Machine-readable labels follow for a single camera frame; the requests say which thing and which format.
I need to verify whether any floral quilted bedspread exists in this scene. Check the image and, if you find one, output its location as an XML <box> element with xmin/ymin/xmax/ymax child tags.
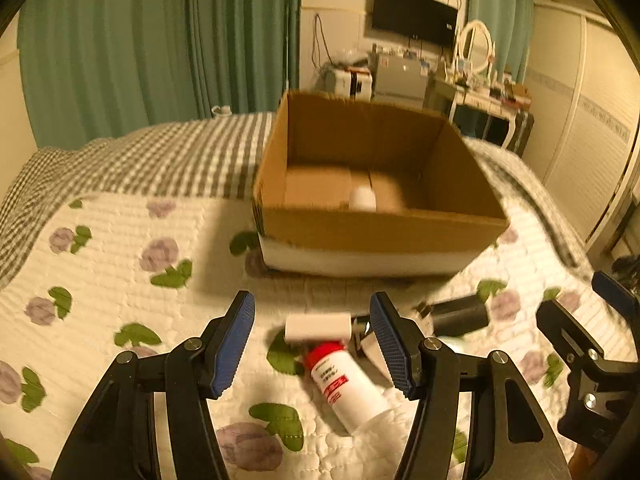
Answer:
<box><xmin>0</xmin><ymin>191</ymin><xmax>628</xmax><ymax>480</ymax></box>

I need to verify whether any white rectangular box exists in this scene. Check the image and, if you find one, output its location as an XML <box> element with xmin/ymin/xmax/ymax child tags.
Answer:
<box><xmin>284</xmin><ymin>312</ymin><xmax>354</xmax><ymax>345</ymax></box>

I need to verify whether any small white round container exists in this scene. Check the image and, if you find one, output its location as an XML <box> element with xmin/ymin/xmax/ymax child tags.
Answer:
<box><xmin>348</xmin><ymin>186</ymin><xmax>377</xmax><ymax>211</ymax></box>

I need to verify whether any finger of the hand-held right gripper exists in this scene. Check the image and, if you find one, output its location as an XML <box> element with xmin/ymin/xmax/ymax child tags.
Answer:
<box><xmin>591</xmin><ymin>269</ymin><xmax>640</xmax><ymax>319</ymax></box>
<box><xmin>536</xmin><ymin>299</ymin><xmax>606</xmax><ymax>377</ymax></box>

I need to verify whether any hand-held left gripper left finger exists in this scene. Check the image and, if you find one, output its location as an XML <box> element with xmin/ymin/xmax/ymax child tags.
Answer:
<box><xmin>52</xmin><ymin>290</ymin><xmax>256</xmax><ymax>480</ymax></box>

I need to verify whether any white vanity table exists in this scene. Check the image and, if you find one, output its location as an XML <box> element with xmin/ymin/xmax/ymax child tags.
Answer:
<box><xmin>431</xmin><ymin>76</ymin><xmax>535</xmax><ymax>157</ymax></box>

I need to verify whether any black cylindrical bottle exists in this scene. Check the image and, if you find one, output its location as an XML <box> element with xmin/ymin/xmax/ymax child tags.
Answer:
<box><xmin>419</xmin><ymin>295</ymin><xmax>490</xmax><ymax>337</ymax></box>

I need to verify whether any white panelled wardrobe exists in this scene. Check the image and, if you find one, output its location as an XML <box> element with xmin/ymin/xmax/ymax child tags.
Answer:
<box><xmin>524</xmin><ymin>2</ymin><xmax>640</xmax><ymax>253</ymax></box>

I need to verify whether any cardboard box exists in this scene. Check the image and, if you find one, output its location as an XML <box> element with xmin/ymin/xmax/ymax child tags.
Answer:
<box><xmin>251</xmin><ymin>89</ymin><xmax>511</xmax><ymax>279</ymax></box>

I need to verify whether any white oval vanity mirror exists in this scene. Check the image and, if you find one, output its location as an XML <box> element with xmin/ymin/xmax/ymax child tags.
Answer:
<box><xmin>456</xmin><ymin>19</ymin><xmax>497</xmax><ymax>75</ymax></box>

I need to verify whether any white bottle with red cap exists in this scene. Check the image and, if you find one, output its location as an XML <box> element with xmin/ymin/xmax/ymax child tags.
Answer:
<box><xmin>304</xmin><ymin>340</ymin><xmax>397</xmax><ymax>436</ymax></box>

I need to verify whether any narrow green curtain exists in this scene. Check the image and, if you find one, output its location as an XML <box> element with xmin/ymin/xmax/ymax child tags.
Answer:
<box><xmin>467</xmin><ymin>0</ymin><xmax>535</xmax><ymax>85</ymax></box>

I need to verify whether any silver grey cabinet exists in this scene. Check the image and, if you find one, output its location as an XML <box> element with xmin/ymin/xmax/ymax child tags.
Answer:
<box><xmin>374</xmin><ymin>52</ymin><xmax>432</xmax><ymax>109</ymax></box>

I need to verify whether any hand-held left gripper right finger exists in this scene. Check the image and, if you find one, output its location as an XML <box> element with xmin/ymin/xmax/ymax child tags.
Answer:
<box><xmin>368</xmin><ymin>291</ymin><xmax>571</xmax><ymax>480</ymax></box>

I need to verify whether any hanging wall cable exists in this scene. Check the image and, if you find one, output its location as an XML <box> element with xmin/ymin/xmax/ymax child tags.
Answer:
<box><xmin>312</xmin><ymin>12</ymin><xmax>327</xmax><ymax>70</ymax></box>

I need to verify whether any black wall television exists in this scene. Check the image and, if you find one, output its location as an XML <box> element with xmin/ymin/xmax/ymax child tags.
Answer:
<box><xmin>370</xmin><ymin>0</ymin><xmax>459</xmax><ymax>47</ymax></box>

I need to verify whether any wide green curtain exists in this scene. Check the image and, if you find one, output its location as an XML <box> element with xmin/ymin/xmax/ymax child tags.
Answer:
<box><xmin>17</xmin><ymin>0</ymin><xmax>302</xmax><ymax>149</ymax></box>

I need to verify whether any grey checkered blanket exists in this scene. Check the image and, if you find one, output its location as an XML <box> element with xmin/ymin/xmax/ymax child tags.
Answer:
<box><xmin>0</xmin><ymin>110</ymin><xmax>598</xmax><ymax>288</ymax></box>

